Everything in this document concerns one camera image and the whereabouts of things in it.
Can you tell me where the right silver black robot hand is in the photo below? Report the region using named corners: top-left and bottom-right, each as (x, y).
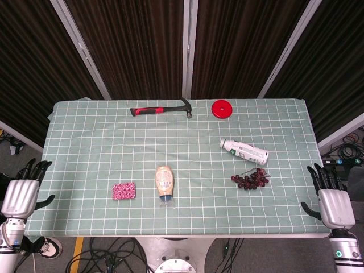
top-left (300, 163), bottom-right (356, 229)

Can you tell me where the grey aluminium partition post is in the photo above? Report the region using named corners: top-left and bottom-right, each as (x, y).
top-left (257, 0), bottom-right (324, 99)
top-left (50, 0), bottom-right (111, 100)
top-left (181, 0), bottom-right (199, 99)

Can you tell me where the beige squeeze sauce bottle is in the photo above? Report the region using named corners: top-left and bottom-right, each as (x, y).
top-left (155, 166), bottom-right (175, 208)

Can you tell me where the dark red grape bunch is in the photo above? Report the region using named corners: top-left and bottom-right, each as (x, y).
top-left (230, 168), bottom-right (271, 190)

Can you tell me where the yellow floor tape strip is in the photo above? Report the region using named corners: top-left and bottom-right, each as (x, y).
top-left (69, 237), bottom-right (85, 273)

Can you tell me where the grey aluminium partition rail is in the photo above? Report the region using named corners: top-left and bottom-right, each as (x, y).
top-left (317, 113), bottom-right (364, 149)
top-left (0, 121), bottom-right (44, 153)

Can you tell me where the black box with round stickers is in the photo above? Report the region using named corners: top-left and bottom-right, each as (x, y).
top-left (322, 158), bottom-right (364, 180)

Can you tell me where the black white sneaker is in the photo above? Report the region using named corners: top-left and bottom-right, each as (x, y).
top-left (39, 237), bottom-right (63, 259)

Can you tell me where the black coiled cable bundle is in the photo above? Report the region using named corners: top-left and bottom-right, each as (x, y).
top-left (321, 127), bottom-right (364, 166)

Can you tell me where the red black claw hammer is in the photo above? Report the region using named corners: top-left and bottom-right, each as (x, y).
top-left (130, 97), bottom-right (194, 119)

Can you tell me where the black floor cable bundle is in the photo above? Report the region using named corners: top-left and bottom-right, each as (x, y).
top-left (65, 237), bottom-right (150, 273)

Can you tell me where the red round disc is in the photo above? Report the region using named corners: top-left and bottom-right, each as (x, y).
top-left (210, 100), bottom-right (234, 119)

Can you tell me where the green checkered tablecloth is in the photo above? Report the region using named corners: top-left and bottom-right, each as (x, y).
top-left (24, 98), bottom-right (336, 237)

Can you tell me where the dark ribbed partition panel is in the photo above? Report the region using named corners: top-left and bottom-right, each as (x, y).
top-left (0, 0), bottom-right (104, 148)
top-left (191, 0), bottom-right (310, 100)
top-left (64, 0), bottom-right (186, 100)
top-left (266, 0), bottom-right (364, 143)

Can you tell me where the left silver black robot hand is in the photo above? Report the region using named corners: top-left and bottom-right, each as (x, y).
top-left (1, 158), bottom-right (56, 220)

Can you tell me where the white green-print plastic bottle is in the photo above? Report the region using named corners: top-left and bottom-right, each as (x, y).
top-left (219, 138), bottom-right (270, 165)

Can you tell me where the black cable with green light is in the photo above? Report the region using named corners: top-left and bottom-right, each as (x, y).
top-left (218, 238), bottom-right (244, 273)

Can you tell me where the white silver robot base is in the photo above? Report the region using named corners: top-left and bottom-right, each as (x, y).
top-left (136, 237), bottom-right (217, 273)

